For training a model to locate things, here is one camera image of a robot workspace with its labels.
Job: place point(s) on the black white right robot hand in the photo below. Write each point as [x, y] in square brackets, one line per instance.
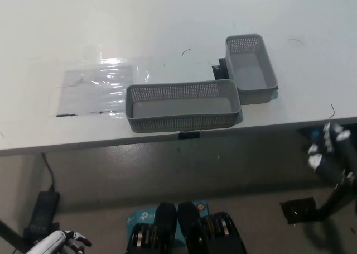
[330, 164]

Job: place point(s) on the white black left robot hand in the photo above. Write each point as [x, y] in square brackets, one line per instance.
[53, 241]

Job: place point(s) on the grey perforated plastic basket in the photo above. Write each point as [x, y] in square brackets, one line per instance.
[181, 106]
[251, 67]

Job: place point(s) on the teal TP-Link box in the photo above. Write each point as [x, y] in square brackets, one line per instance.
[139, 216]

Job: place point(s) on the black power adapter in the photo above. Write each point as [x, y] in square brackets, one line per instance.
[44, 209]

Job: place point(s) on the black diagonal table leg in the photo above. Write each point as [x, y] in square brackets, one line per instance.
[11, 235]

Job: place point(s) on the black tape strip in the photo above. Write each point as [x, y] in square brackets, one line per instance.
[189, 135]

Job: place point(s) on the black square table mat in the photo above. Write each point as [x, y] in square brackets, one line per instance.
[220, 69]

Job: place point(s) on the transparent plastic sheet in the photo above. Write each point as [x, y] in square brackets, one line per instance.
[94, 89]

